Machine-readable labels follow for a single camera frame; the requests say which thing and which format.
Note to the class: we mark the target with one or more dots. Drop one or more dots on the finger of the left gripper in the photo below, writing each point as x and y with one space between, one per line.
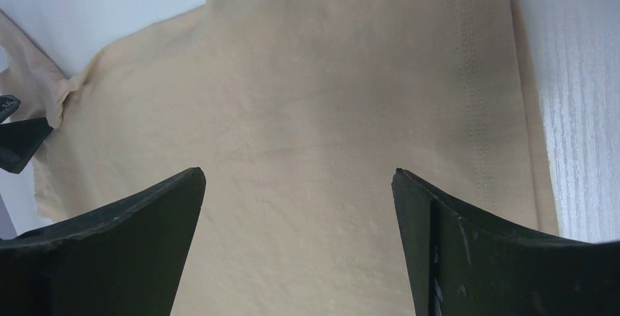
20 140
8 105

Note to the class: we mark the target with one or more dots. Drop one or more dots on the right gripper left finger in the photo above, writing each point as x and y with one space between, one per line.
125 258

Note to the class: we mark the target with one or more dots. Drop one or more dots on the beige t shirt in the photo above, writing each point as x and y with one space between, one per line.
298 112

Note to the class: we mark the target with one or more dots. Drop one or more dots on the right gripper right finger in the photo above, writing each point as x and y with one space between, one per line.
462 260

